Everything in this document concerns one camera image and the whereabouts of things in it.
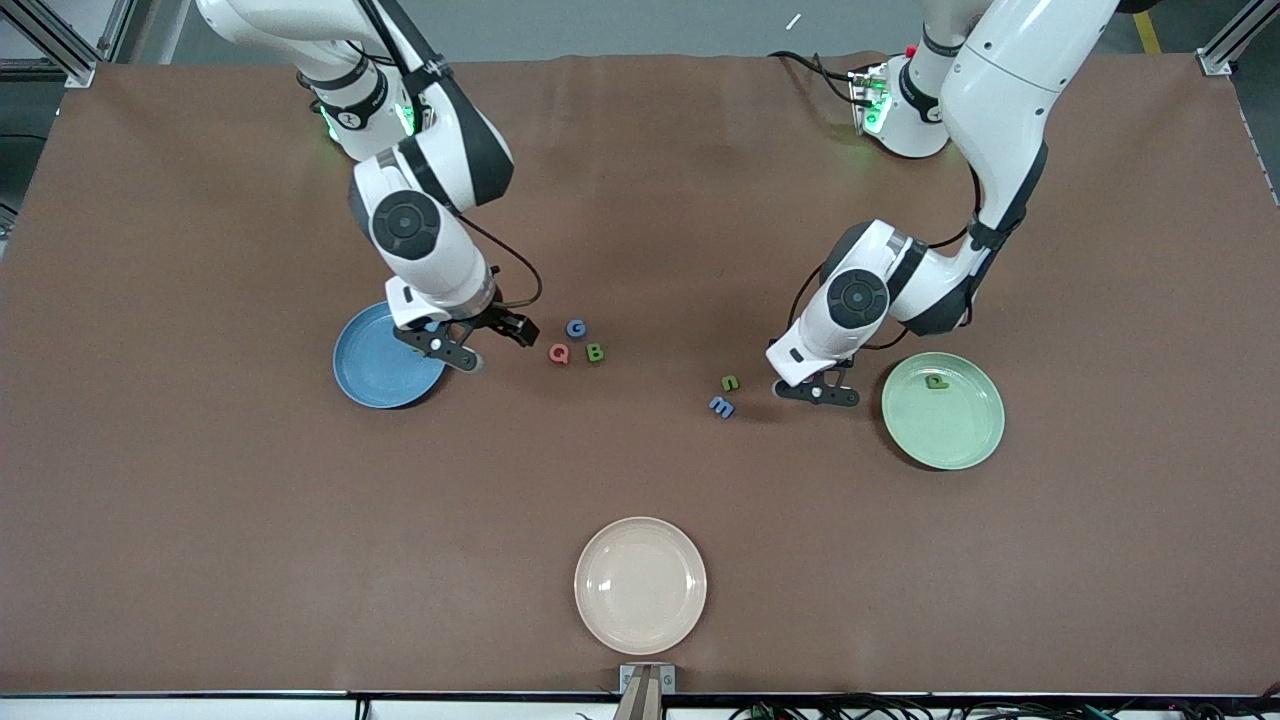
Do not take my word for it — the blue plate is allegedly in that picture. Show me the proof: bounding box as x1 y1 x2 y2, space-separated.
333 302 448 410

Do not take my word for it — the green plate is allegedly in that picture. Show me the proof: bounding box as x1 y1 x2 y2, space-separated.
881 352 1006 471

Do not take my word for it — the beige plate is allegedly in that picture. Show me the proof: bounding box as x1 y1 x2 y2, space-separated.
574 516 708 656

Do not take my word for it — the brown table mat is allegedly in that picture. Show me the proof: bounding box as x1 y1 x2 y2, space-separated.
0 52 1280 698

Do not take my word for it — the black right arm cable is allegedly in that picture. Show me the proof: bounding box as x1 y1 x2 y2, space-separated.
355 0 544 309

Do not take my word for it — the tangled black cable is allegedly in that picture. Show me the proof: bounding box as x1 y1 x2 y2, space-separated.
728 695 941 720
940 698 1280 720

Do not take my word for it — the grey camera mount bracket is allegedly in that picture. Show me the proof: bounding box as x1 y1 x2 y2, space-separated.
612 663 677 720

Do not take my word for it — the black base power cable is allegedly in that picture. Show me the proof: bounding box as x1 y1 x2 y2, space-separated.
768 50 863 106

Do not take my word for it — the white table edge rail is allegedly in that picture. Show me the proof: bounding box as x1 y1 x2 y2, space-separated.
0 693 1280 720

